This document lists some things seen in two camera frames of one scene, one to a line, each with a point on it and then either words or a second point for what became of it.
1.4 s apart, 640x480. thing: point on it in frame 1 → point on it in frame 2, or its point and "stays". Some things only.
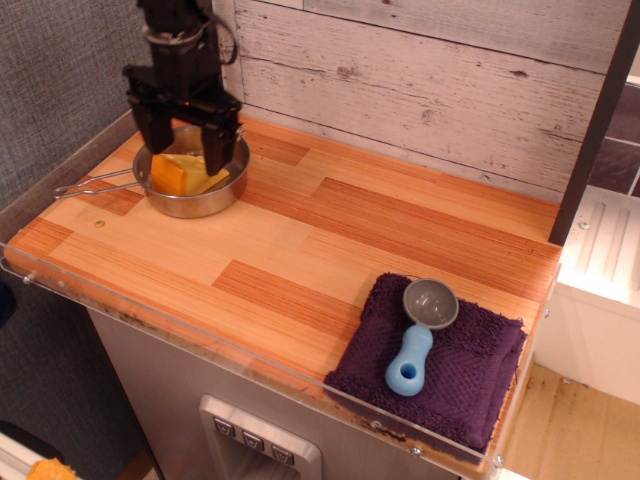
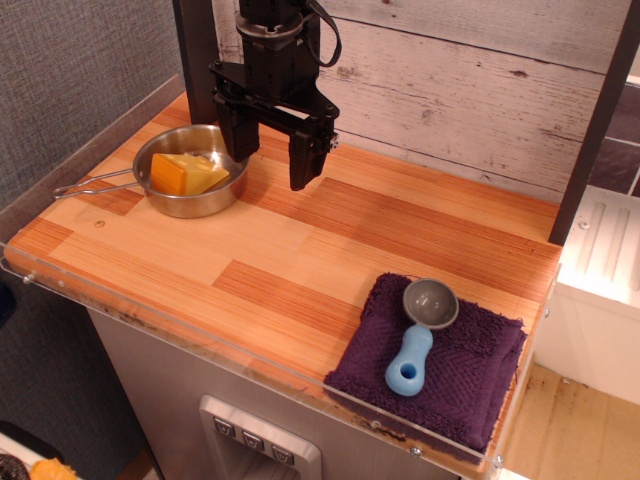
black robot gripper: [184, 79] → [278, 85]
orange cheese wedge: [180, 174] stays
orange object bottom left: [50, 469] stays
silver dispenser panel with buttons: [246, 444] stays
